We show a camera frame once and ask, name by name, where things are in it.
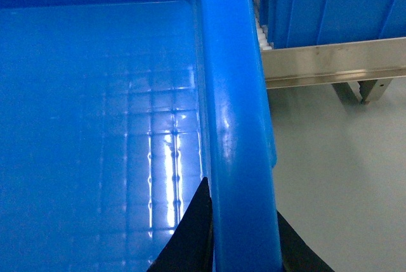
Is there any blue crate on shelf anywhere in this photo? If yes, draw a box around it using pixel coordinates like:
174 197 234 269
259 0 405 49

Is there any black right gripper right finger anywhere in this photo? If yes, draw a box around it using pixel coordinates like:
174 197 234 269
277 212 334 272

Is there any steel roller conveyor shelf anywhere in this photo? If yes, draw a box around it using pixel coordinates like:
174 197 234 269
253 0 405 104

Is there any blue plastic crate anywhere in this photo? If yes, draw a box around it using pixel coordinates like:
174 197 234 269
1 0 282 271

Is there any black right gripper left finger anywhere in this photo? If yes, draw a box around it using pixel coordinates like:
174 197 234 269
148 177 214 271

